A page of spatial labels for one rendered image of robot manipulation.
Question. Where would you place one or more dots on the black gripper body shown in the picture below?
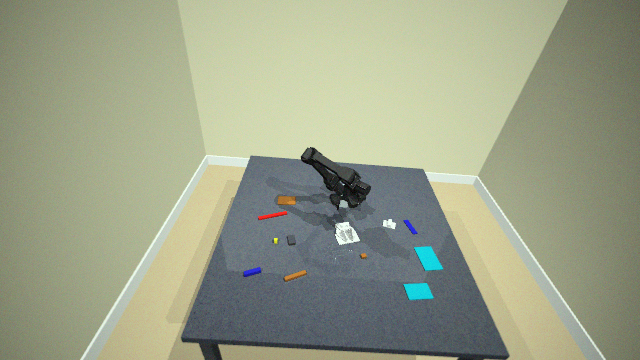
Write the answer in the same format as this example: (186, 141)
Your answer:
(335, 199)

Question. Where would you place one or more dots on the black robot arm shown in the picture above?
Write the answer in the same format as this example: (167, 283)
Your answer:
(344, 174)

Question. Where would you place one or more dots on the white housing plate with two holes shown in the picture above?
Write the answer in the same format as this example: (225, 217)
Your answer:
(343, 226)

